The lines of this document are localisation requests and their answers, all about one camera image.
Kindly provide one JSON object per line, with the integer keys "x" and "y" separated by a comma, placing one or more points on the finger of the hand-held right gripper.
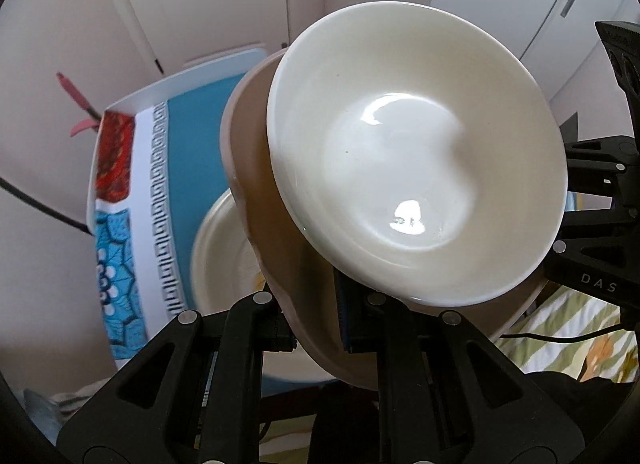
{"x": 600, "y": 159}
{"x": 595, "y": 231}

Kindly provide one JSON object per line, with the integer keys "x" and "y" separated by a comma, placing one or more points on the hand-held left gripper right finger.
{"x": 345, "y": 314}

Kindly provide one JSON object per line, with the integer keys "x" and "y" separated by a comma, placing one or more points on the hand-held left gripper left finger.
{"x": 272, "y": 326}

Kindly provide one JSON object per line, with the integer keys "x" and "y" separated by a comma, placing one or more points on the cream cartoon print plate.
{"x": 225, "y": 254}

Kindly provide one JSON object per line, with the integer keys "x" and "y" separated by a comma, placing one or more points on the large cream bowl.
{"x": 410, "y": 154}

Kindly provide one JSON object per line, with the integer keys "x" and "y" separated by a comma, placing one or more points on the brown plastic bowl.
{"x": 260, "y": 154}

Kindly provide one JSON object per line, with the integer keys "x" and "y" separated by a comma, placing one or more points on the striped bedding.
{"x": 560, "y": 319}

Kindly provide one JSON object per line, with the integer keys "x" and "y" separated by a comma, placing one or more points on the blue patterned tablecloth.
{"x": 200, "y": 144}

